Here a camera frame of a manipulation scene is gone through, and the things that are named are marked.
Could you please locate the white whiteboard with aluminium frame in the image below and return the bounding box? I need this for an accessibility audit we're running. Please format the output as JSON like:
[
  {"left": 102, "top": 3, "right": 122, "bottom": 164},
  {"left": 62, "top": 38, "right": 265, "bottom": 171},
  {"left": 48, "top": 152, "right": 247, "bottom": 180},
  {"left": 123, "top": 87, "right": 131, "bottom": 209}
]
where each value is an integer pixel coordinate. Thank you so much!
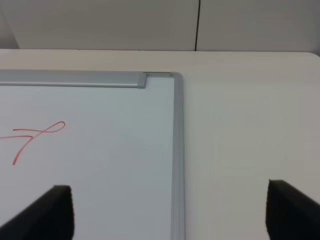
[{"left": 0, "top": 69, "right": 186, "bottom": 240}]

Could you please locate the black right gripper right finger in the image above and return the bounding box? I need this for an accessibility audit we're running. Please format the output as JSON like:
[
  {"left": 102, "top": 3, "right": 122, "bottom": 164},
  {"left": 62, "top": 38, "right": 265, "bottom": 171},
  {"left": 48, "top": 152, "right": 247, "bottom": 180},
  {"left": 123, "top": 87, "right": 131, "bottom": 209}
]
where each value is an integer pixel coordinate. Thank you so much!
[{"left": 265, "top": 180, "right": 320, "bottom": 240}]

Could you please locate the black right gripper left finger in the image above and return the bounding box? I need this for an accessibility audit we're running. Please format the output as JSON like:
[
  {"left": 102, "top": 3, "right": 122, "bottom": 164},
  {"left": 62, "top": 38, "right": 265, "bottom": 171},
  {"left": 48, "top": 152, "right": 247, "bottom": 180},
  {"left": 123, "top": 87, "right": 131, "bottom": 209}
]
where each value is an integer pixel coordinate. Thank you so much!
[{"left": 0, "top": 185, "right": 75, "bottom": 240}]

